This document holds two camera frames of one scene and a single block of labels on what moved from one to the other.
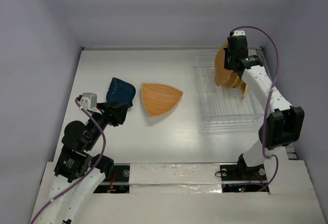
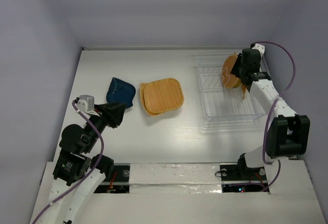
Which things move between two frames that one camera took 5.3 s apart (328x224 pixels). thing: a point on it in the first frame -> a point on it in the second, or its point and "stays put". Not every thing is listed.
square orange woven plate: [222, 75] -> [163, 96]
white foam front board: [190, 193] stays put
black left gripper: [114, 111] stays put
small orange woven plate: [244, 87] stays put
